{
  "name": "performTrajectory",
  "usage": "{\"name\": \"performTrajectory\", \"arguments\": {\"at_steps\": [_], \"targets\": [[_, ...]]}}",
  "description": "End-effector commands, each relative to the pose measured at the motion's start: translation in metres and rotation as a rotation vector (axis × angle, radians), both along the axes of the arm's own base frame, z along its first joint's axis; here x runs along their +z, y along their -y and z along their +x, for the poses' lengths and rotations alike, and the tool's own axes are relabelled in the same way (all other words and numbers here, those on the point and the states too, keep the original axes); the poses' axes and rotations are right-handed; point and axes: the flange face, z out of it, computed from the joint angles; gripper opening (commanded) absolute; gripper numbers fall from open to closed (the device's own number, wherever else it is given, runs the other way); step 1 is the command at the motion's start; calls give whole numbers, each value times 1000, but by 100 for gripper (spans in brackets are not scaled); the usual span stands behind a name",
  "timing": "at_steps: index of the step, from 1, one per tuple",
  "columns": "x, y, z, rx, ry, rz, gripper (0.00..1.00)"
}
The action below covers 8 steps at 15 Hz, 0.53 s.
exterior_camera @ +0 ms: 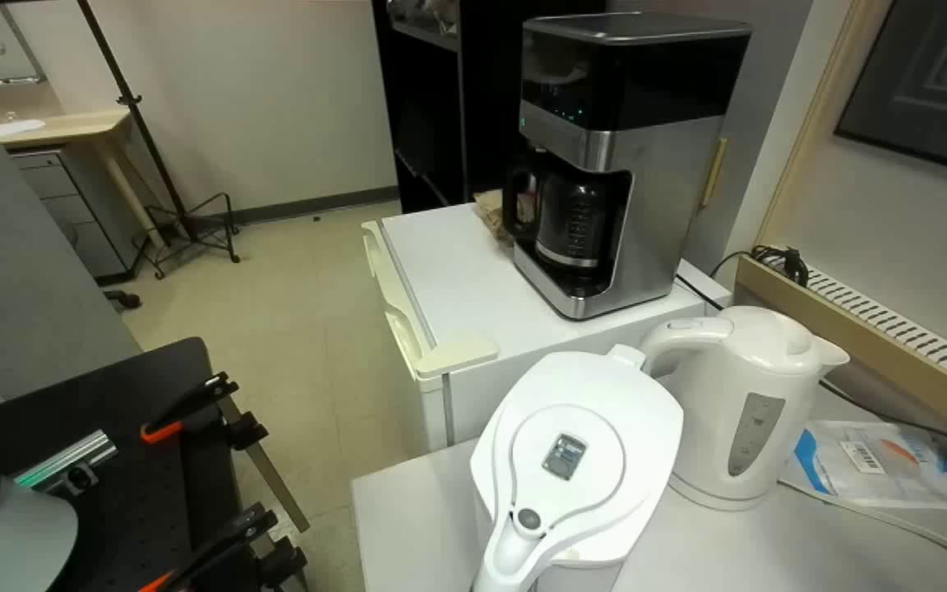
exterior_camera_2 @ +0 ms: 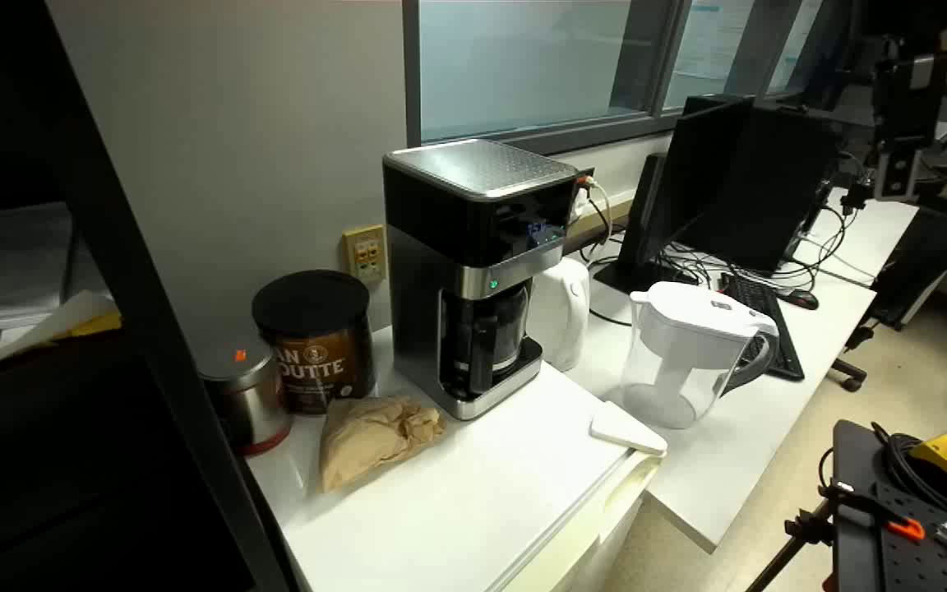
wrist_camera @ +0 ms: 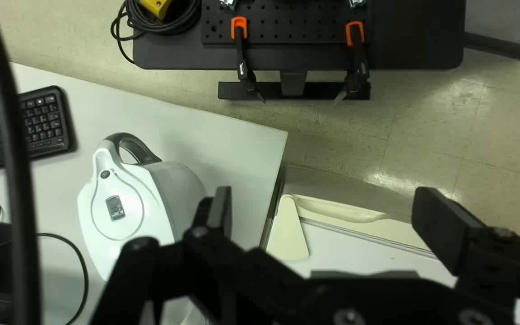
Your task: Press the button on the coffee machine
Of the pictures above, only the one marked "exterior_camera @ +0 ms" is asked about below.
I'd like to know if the white electric kettle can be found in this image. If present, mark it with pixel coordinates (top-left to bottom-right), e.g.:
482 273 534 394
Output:
641 305 850 511

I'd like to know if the blue and white plastic packet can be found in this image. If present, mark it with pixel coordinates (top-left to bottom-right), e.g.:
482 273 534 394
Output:
783 422 947 511

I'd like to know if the upper orange-handled clamp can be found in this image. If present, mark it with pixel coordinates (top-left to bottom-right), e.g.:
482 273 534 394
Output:
140 371 268 452

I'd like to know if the grey filing cabinet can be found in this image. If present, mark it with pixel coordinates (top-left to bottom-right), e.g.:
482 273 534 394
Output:
11 148 144 282

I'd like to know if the black tripod stand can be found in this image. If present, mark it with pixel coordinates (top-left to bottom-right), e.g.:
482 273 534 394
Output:
76 0 242 279

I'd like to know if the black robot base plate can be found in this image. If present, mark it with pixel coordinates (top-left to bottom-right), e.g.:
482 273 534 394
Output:
0 338 242 592

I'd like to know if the wall radiator grille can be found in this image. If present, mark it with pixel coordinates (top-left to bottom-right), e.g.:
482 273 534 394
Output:
754 239 947 404

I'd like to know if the grey kettle cord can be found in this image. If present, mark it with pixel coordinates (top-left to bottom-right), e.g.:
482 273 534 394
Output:
775 478 947 588

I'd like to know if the wooden desk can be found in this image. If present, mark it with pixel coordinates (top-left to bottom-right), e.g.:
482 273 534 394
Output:
0 107 165 249

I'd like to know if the dark framed picture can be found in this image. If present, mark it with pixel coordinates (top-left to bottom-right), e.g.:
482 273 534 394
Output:
837 0 947 166

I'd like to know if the black power cable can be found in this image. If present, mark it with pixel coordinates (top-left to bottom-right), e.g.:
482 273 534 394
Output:
674 243 813 315

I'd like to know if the white water filter pitcher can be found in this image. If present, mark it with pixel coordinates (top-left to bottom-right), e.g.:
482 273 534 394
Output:
471 345 685 592

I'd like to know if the orange-handled clamp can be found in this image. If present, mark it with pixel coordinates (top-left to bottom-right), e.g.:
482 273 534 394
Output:
140 371 268 452
140 502 307 592

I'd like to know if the glass coffee carafe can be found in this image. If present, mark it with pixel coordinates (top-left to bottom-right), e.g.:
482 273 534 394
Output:
505 167 610 271

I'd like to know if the black and silver coffee machine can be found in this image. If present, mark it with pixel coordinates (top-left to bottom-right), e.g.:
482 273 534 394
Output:
505 11 749 322

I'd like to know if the white mini fridge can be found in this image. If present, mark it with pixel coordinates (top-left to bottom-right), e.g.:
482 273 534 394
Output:
361 205 731 452

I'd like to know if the lower orange-handled clamp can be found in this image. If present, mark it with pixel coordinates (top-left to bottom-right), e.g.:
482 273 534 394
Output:
140 502 307 592

